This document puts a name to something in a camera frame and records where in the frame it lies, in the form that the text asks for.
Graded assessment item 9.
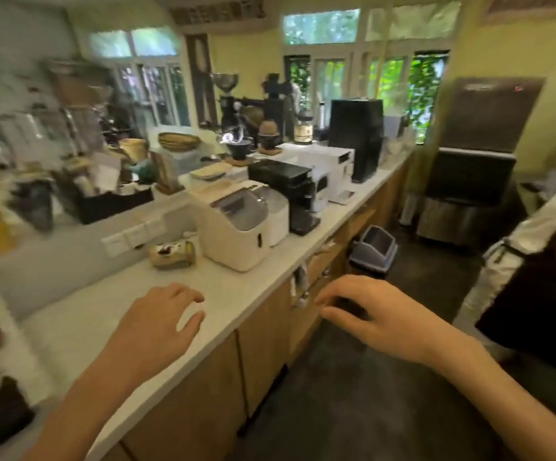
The black coffee roaster machine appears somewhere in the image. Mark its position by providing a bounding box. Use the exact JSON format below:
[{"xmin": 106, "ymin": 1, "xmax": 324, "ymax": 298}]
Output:
[{"xmin": 242, "ymin": 73, "xmax": 297, "ymax": 140}]

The person's left hand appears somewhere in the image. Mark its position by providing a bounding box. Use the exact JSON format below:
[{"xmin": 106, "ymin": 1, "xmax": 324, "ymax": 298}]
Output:
[{"xmin": 108, "ymin": 283, "xmax": 206, "ymax": 363}]

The wooden cabinet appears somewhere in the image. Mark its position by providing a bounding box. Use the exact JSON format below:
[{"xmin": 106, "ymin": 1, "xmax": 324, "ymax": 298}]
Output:
[{"xmin": 100, "ymin": 158, "xmax": 410, "ymax": 461}]

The woven basket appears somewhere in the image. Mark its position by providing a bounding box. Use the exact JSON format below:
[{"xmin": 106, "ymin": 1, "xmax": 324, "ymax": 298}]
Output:
[{"xmin": 157, "ymin": 132, "xmax": 202, "ymax": 152}]

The lying patterned cup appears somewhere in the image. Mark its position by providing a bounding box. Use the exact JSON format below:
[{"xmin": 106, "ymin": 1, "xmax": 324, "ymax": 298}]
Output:
[{"xmin": 149, "ymin": 241, "xmax": 197, "ymax": 270}]

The person's left forearm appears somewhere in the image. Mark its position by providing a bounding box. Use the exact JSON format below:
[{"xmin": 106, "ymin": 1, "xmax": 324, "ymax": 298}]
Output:
[{"xmin": 21, "ymin": 343, "xmax": 159, "ymax": 461}]

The glass jar with label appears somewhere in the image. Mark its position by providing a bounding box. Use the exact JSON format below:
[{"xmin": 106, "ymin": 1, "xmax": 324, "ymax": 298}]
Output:
[{"xmin": 294, "ymin": 109, "xmax": 314, "ymax": 145}]

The white ice maker machine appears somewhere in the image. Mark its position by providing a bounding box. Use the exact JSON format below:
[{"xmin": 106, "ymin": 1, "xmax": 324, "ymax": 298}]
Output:
[{"xmin": 191, "ymin": 180, "xmax": 270, "ymax": 272}]

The black coffee grinder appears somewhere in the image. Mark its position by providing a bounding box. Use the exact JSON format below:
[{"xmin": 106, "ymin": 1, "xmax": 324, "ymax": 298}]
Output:
[{"xmin": 210, "ymin": 72, "xmax": 241, "ymax": 135}]

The person's right forearm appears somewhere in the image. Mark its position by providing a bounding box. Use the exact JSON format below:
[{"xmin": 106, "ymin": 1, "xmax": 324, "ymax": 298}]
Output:
[{"xmin": 422, "ymin": 331, "xmax": 556, "ymax": 461}]

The black organizer tray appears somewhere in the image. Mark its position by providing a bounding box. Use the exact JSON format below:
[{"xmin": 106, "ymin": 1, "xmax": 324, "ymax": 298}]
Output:
[{"xmin": 52, "ymin": 170, "xmax": 155, "ymax": 225}]

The wooden framed card stand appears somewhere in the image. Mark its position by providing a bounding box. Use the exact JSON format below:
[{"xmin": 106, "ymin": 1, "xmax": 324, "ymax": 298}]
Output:
[{"xmin": 151, "ymin": 151, "xmax": 185, "ymax": 195}]

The brown ceramic cup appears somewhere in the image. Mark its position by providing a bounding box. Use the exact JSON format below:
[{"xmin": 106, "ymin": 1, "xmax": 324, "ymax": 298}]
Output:
[{"xmin": 257, "ymin": 119, "xmax": 281, "ymax": 151}]

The black pour-over dripper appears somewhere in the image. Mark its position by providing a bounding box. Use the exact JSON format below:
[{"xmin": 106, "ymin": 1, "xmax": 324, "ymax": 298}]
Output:
[{"xmin": 224, "ymin": 132, "xmax": 255, "ymax": 161}]

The stainless steel ice machine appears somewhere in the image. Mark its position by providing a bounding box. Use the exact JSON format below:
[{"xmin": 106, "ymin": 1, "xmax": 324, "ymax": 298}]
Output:
[{"xmin": 415, "ymin": 77, "xmax": 546, "ymax": 247}]

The white box appliance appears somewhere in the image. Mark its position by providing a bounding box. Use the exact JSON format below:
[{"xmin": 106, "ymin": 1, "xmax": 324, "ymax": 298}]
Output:
[{"xmin": 278, "ymin": 143, "xmax": 355, "ymax": 206}]

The grey swing-lid trash bin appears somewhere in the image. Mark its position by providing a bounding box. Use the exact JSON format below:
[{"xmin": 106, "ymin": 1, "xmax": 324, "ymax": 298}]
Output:
[{"xmin": 348, "ymin": 225, "xmax": 399, "ymax": 280}]

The white wall socket panel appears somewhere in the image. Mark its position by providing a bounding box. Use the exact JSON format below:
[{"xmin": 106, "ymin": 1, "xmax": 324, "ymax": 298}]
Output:
[{"xmin": 101, "ymin": 218, "xmax": 167, "ymax": 259}]

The black drip coffee machine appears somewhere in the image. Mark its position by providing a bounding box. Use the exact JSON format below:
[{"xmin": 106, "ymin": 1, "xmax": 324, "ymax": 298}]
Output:
[{"xmin": 248, "ymin": 159, "xmax": 322, "ymax": 237}]

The person's right hand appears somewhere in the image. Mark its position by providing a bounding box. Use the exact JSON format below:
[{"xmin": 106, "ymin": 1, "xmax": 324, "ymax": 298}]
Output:
[{"xmin": 314, "ymin": 275, "xmax": 444, "ymax": 366}]

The white small appliance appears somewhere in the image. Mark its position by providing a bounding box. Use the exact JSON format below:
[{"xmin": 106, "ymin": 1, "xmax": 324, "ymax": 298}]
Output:
[{"xmin": 311, "ymin": 167, "xmax": 332, "ymax": 213}]

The tall black coffee machine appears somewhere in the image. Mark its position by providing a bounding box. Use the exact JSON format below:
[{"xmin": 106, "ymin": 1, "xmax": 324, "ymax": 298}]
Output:
[{"xmin": 328, "ymin": 99, "xmax": 384, "ymax": 184}]

